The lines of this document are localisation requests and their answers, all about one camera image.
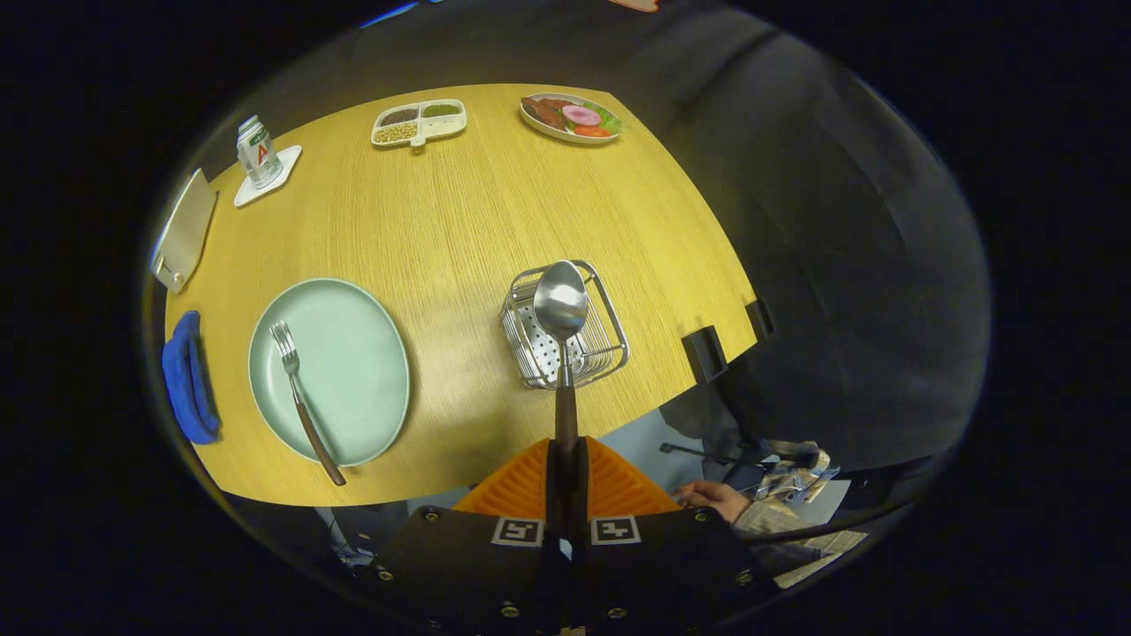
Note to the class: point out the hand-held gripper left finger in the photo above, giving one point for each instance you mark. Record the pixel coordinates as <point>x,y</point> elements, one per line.
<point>554,495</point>

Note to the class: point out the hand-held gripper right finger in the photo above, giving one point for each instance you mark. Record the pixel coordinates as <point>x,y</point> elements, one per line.
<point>580,495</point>

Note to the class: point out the black table clamp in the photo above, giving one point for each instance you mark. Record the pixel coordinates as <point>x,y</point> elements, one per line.
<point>760,320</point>
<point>704,353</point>

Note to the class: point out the pale green plate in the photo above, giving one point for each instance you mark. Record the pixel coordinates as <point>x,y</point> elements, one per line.
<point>353,371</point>

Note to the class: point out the plate of toy food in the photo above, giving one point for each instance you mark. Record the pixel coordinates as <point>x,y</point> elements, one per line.
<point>565,119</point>

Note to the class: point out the blue cloth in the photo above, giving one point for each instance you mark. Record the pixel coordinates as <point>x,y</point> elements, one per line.
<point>185,380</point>

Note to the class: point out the white divided snack tray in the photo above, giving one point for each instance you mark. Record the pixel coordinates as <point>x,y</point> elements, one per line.
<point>420,122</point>

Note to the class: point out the white square coaster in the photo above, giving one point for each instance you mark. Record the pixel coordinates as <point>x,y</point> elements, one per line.
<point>287,163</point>

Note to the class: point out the small white drink bottle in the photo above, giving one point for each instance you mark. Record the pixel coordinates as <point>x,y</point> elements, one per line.
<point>258,155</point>

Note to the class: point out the white toaster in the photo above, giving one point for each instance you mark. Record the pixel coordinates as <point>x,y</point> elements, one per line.
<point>185,234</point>

